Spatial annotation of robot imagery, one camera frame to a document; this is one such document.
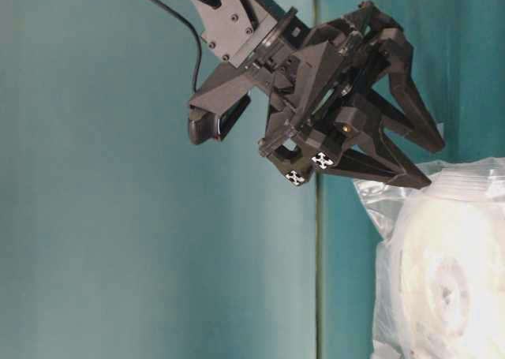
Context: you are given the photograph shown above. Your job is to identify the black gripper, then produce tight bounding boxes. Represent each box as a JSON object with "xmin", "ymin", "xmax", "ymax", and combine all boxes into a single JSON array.
[{"xmin": 259, "ymin": 2, "xmax": 445, "ymax": 189}]

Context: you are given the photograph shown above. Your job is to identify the clear plastic zip bag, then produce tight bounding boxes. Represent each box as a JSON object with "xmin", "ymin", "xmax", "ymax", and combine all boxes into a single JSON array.
[{"xmin": 354, "ymin": 158, "xmax": 504, "ymax": 358}]

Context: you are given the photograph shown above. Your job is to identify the white component reel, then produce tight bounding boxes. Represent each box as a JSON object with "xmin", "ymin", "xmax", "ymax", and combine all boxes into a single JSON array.
[{"xmin": 391, "ymin": 181, "xmax": 504, "ymax": 358}]

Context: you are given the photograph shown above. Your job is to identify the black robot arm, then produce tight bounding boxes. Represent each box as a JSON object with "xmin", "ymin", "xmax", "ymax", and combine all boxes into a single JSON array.
[{"xmin": 188, "ymin": 0, "xmax": 445, "ymax": 189}]

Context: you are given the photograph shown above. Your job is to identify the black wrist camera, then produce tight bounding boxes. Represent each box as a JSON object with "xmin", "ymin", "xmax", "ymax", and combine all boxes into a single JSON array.
[{"xmin": 188, "ymin": 63, "xmax": 254, "ymax": 144}]

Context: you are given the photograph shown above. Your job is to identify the black camera cable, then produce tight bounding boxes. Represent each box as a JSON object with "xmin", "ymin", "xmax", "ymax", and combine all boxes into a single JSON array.
[{"xmin": 116, "ymin": 0, "xmax": 204, "ymax": 94}]

